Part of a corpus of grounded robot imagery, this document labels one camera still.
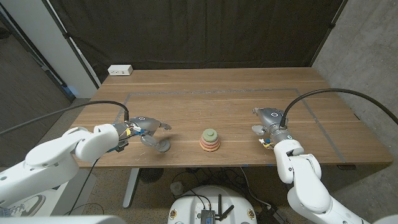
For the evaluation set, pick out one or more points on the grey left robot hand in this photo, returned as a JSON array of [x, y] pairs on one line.
[[146, 124]]

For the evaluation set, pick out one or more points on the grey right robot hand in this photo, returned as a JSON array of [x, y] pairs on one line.
[[273, 119]]

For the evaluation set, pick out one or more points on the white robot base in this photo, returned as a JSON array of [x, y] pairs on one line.
[[186, 208]]

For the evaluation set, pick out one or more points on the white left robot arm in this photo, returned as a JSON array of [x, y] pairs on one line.
[[56, 158]]

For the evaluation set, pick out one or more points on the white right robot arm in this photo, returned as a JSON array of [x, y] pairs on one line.
[[304, 183]]

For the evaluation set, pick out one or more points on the round black fan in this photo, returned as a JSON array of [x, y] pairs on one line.
[[150, 175]]

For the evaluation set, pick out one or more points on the white power strip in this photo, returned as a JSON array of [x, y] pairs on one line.
[[120, 70]]

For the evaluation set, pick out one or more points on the grey round floor object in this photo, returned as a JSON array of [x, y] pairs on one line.
[[177, 188]]

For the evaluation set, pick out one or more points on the black power adapter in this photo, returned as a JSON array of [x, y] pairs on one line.
[[269, 215]]

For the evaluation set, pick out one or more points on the black backdrop curtain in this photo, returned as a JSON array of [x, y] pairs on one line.
[[199, 31]]

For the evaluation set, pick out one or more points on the radio module with antennas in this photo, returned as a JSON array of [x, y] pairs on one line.
[[207, 216]]

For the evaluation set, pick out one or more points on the black backdrop stand pole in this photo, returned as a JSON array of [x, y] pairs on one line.
[[332, 25], [66, 35]]

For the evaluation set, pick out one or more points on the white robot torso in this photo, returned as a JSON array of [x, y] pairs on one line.
[[62, 220]]

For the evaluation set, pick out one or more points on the grey white sneaker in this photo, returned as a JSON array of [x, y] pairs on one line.
[[29, 205]]

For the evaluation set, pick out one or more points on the person leg in jeans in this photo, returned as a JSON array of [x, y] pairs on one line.
[[3, 212]]

